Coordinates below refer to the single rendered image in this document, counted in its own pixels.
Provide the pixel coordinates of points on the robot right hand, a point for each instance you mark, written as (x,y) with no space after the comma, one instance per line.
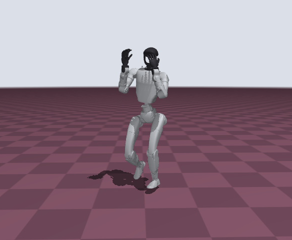
(125,59)

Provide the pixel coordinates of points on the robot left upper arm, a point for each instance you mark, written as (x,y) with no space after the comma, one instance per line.
(165,81)

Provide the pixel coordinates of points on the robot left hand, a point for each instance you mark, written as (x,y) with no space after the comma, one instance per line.
(154,62)

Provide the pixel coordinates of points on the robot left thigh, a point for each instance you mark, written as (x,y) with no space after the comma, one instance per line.
(155,133)

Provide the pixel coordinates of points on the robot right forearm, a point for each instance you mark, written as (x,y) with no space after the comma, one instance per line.
(123,78)

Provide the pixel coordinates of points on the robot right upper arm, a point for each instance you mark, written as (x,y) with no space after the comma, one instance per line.
(130,78)

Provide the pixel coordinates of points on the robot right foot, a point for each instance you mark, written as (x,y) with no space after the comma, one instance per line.
(139,170)

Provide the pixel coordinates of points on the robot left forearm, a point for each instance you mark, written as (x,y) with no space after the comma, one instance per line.
(158,83)

